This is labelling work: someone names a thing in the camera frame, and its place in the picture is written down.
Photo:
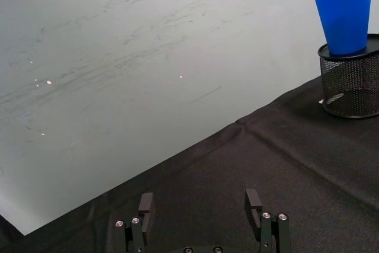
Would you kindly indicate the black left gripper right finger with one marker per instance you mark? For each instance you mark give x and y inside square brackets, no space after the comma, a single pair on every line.
[268,229]

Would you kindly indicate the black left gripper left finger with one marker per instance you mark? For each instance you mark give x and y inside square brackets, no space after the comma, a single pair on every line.
[139,229]

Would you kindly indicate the blue plastic cup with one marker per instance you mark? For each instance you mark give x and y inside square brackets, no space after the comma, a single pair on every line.
[346,19]

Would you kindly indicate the black table cloth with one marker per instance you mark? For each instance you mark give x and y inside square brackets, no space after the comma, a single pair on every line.
[242,182]

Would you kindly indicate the black mesh pen holder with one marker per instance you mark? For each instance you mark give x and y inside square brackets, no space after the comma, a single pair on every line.
[350,87]

